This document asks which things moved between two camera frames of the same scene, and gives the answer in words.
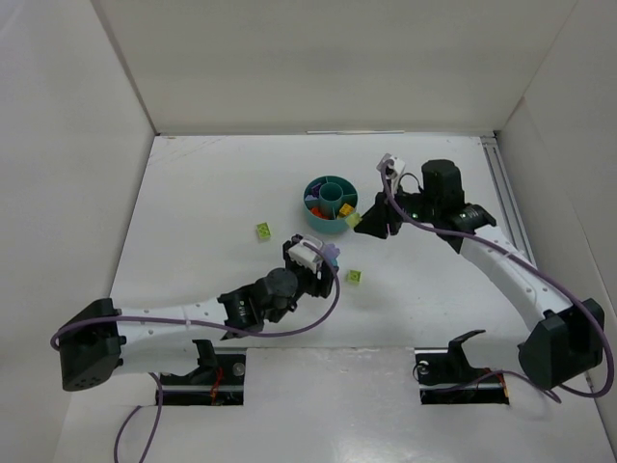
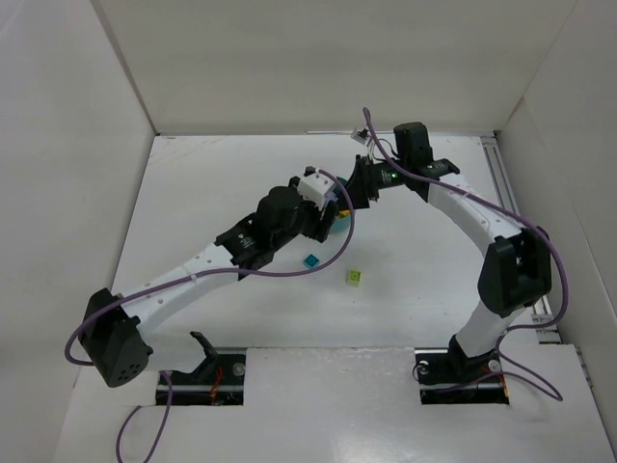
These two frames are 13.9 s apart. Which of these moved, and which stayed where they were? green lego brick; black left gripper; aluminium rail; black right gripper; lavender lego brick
Moved: black right gripper; lavender lego brick; black left gripper
Stayed: aluminium rail; green lego brick
